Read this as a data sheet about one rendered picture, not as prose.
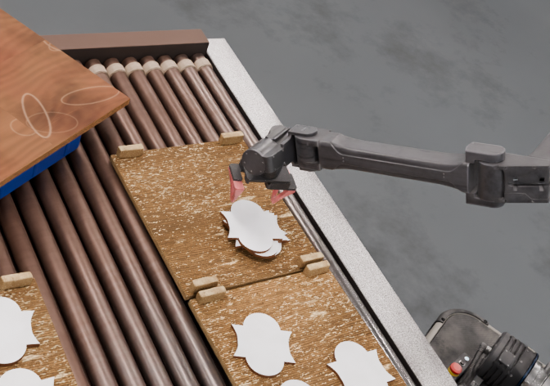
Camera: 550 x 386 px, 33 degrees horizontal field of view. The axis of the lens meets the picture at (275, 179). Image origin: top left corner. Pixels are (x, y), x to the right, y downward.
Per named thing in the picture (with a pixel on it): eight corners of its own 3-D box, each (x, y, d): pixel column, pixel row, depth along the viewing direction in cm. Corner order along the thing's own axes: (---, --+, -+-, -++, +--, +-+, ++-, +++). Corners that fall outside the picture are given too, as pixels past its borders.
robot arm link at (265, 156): (323, 166, 188) (320, 127, 184) (295, 190, 179) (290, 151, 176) (274, 157, 194) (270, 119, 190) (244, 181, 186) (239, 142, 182)
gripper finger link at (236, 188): (255, 213, 199) (270, 183, 193) (225, 212, 196) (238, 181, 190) (248, 190, 203) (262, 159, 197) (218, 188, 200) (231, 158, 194)
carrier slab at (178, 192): (240, 141, 226) (241, 136, 225) (322, 268, 205) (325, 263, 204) (109, 159, 207) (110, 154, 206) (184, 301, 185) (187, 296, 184)
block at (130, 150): (138, 150, 210) (142, 142, 208) (142, 156, 209) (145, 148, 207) (114, 154, 207) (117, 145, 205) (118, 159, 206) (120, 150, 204)
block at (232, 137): (238, 137, 225) (241, 129, 223) (241, 143, 224) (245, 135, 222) (217, 141, 221) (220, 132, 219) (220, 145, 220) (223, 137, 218)
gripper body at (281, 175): (289, 187, 196) (301, 163, 191) (245, 186, 191) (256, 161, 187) (281, 165, 200) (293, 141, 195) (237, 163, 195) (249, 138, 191)
